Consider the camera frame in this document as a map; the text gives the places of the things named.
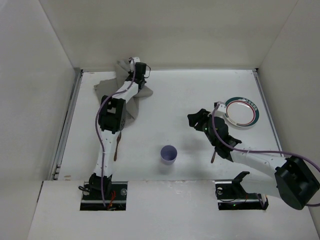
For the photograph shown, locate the white plate green rim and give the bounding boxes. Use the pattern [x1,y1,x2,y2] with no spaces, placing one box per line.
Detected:
[224,96,260,128]

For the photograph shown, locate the grey cloth placemat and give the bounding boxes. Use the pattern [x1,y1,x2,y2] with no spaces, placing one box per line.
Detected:
[94,59,153,127]

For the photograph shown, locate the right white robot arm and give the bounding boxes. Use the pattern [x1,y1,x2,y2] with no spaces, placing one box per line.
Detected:
[187,102,320,210]

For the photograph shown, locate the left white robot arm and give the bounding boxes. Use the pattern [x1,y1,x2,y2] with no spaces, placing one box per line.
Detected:
[87,57,153,201]

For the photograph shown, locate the brown wooden spoon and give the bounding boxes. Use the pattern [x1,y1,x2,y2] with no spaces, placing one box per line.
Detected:
[210,151,216,164]

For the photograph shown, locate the purple plastic cup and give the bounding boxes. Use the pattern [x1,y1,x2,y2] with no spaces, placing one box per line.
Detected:
[160,145,178,166]

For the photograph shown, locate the brown wooden fork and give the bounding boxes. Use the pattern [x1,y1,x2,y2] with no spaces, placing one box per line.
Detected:
[113,132,122,162]

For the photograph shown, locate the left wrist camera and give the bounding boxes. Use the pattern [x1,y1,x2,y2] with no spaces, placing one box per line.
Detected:
[129,57,140,72]

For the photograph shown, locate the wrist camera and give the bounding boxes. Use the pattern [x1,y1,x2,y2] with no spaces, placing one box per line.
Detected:
[212,101,227,117]
[129,57,140,72]

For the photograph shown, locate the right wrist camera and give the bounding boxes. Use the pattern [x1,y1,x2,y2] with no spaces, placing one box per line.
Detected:
[212,101,227,117]

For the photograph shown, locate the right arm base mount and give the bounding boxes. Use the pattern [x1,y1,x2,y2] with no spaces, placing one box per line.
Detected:
[214,171,269,211]

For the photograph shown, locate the left aluminium table rail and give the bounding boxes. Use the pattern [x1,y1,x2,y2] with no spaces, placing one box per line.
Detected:
[48,67,83,180]

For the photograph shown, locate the aluminium table rail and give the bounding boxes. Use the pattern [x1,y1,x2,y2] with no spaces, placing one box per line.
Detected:
[48,67,83,180]
[252,68,283,151]

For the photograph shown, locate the right aluminium table rail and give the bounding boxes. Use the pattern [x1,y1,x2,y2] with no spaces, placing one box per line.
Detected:
[252,68,283,151]

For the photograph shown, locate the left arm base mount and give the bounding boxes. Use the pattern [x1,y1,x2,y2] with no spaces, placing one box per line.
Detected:
[78,181,128,211]

